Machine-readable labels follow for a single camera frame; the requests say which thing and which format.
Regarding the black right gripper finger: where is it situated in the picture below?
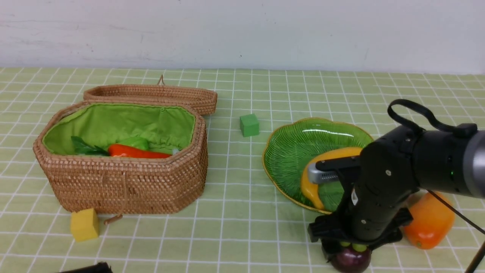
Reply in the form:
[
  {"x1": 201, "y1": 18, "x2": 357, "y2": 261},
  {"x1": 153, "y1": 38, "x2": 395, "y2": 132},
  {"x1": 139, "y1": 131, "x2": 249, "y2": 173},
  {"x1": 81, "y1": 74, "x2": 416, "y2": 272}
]
[{"x1": 321, "y1": 241, "x2": 336, "y2": 263}]

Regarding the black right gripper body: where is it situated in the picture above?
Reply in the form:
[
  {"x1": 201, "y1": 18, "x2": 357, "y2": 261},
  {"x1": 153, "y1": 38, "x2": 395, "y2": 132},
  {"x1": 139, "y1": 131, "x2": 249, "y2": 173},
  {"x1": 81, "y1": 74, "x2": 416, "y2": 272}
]
[{"x1": 308, "y1": 152, "x2": 413, "y2": 249}]

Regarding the purple mangosteen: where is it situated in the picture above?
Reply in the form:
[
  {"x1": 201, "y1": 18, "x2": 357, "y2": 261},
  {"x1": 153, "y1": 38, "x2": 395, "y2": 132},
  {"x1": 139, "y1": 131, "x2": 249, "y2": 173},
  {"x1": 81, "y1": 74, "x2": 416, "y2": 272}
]
[{"x1": 327, "y1": 242, "x2": 372, "y2": 273}]

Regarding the yellow banana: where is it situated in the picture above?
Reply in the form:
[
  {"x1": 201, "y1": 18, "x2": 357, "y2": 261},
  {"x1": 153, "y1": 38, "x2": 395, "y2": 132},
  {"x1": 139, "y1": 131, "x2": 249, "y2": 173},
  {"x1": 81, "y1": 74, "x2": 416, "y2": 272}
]
[{"x1": 300, "y1": 147, "x2": 362, "y2": 212}]

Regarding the orange mango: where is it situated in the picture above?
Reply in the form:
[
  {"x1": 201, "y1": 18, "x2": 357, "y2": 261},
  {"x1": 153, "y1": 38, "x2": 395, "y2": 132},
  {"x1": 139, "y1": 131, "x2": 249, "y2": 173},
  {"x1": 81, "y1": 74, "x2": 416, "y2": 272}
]
[{"x1": 402, "y1": 193, "x2": 455, "y2": 250}]

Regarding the green cucumber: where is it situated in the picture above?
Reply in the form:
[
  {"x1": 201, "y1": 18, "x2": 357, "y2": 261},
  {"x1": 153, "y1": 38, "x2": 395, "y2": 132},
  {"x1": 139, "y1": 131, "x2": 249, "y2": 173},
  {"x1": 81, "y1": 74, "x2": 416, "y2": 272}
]
[{"x1": 116, "y1": 136, "x2": 149, "y2": 151}]

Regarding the orange red pepper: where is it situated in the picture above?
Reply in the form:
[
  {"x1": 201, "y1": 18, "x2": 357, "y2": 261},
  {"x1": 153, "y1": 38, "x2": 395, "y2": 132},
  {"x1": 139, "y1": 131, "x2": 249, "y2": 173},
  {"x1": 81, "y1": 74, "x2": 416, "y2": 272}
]
[{"x1": 108, "y1": 144, "x2": 172, "y2": 159}]

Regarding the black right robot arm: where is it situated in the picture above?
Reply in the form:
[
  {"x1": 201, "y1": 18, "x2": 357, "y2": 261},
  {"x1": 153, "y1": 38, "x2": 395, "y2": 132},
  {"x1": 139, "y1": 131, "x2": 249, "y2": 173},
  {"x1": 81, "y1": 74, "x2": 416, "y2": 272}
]
[{"x1": 308, "y1": 123, "x2": 484, "y2": 259}]

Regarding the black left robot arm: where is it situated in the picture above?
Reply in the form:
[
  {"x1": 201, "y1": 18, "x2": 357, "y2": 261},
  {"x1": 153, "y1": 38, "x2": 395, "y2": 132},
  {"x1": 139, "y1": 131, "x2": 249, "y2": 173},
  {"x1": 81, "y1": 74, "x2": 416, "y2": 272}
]
[{"x1": 59, "y1": 262, "x2": 113, "y2": 273}]

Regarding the green checkered tablecloth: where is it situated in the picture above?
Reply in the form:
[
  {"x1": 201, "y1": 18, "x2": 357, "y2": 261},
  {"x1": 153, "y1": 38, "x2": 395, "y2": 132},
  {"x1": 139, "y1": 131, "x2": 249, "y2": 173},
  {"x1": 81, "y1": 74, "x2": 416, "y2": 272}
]
[{"x1": 0, "y1": 67, "x2": 484, "y2": 273}]

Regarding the green glass leaf plate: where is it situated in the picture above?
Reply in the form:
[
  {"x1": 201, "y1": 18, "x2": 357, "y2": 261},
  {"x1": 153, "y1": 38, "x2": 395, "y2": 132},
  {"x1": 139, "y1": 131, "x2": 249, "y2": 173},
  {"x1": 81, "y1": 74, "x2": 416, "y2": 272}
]
[{"x1": 262, "y1": 118, "x2": 373, "y2": 214}]

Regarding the green foam cube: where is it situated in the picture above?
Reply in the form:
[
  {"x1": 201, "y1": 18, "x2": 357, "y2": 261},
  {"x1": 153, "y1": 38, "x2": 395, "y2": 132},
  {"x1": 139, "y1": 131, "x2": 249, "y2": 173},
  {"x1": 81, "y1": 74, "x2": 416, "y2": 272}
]
[{"x1": 239, "y1": 113, "x2": 260, "y2": 138}]

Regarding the woven wicker basket lid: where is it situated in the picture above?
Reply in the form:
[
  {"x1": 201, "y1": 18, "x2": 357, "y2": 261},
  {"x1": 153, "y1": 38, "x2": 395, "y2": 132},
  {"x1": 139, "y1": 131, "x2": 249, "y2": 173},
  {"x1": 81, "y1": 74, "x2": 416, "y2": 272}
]
[{"x1": 83, "y1": 79, "x2": 218, "y2": 115}]

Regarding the green fabric basket lining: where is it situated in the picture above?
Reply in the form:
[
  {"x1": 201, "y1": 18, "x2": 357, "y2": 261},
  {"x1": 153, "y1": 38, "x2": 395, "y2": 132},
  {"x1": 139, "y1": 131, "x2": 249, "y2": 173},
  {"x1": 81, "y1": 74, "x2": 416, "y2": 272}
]
[{"x1": 42, "y1": 104, "x2": 196, "y2": 155}]

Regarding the yellow foam cube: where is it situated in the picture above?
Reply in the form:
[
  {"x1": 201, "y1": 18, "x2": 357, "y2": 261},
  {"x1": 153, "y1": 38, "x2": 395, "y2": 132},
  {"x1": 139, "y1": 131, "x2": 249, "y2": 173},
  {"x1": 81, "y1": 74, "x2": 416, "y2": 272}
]
[{"x1": 70, "y1": 209, "x2": 99, "y2": 242}]

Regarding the woven wicker basket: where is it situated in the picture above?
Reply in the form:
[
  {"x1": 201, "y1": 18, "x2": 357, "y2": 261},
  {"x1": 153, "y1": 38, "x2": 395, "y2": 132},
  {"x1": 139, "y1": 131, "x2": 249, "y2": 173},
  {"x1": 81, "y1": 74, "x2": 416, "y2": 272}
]
[{"x1": 33, "y1": 100, "x2": 208, "y2": 214}]

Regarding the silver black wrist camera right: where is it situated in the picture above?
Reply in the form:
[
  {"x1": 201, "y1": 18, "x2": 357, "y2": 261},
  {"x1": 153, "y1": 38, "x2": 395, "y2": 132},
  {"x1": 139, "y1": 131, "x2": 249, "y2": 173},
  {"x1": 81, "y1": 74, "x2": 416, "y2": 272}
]
[{"x1": 305, "y1": 155, "x2": 361, "y2": 185}]

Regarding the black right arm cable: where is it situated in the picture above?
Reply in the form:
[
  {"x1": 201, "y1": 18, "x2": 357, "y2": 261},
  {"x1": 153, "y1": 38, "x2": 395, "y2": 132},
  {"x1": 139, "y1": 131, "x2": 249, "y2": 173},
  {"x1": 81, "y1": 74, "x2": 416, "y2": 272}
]
[{"x1": 387, "y1": 99, "x2": 485, "y2": 273}]

